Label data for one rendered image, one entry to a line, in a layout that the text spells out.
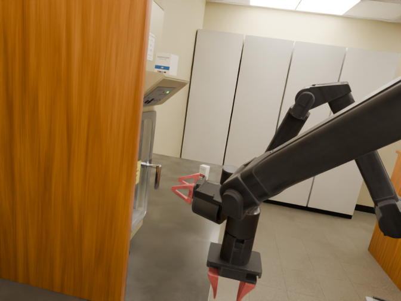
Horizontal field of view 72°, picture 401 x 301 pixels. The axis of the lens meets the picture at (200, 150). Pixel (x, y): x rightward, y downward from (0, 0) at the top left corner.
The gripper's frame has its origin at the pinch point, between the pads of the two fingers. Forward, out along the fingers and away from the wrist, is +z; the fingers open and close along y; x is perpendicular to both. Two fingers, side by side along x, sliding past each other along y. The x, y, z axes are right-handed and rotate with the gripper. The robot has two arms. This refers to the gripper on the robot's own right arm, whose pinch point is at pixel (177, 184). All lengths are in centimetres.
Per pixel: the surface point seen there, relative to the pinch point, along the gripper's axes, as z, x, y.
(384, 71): -179, -85, -284
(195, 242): -9.6, 21.0, -0.4
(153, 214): 11.1, 21.3, -15.1
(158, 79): 3.0, -34.2, 26.7
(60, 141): 20.9, -17.7, 34.7
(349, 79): -143, -70, -284
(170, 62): 5.6, -39.4, 8.4
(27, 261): 28.5, 14.6, 34.7
